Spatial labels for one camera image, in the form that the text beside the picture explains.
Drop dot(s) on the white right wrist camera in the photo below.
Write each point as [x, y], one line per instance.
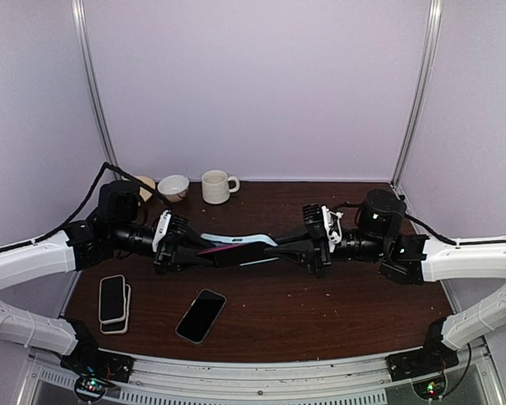
[332, 224]

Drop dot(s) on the left aluminium frame post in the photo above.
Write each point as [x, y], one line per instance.
[82, 31]

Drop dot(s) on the white ceramic bowl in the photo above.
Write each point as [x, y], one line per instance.
[174, 188]

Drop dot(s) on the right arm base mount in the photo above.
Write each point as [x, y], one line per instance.
[432, 358]

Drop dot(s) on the right aluminium frame post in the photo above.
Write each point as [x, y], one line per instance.
[430, 46]

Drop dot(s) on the light blue phone case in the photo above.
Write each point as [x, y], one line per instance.
[223, 240]

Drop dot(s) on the black phone with dark case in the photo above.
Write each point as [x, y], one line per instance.
[198, 321]

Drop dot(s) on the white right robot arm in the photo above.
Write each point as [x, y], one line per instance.
[405, 259]

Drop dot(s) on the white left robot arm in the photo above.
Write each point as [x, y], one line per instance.
[83, 244]

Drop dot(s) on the aluminium frame post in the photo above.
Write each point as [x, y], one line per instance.
[82, 31]
[430, 46]

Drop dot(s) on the top phone in beige case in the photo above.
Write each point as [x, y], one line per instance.
[112, 303]

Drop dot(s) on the aluminium front rail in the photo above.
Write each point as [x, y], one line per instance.
[361, 380]

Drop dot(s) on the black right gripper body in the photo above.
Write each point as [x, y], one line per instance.
[318, 236]

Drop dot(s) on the white ceramic mug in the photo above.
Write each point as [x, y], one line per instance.
[217, 186]

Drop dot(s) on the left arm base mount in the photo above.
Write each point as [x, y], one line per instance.
[98, 371]

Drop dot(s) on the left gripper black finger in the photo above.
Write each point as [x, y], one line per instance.
[187, 257]
[194, 240]

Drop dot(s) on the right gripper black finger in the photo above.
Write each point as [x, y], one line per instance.
[292, 236]
[299, 253]

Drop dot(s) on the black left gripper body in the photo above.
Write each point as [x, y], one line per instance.
[169, 243]

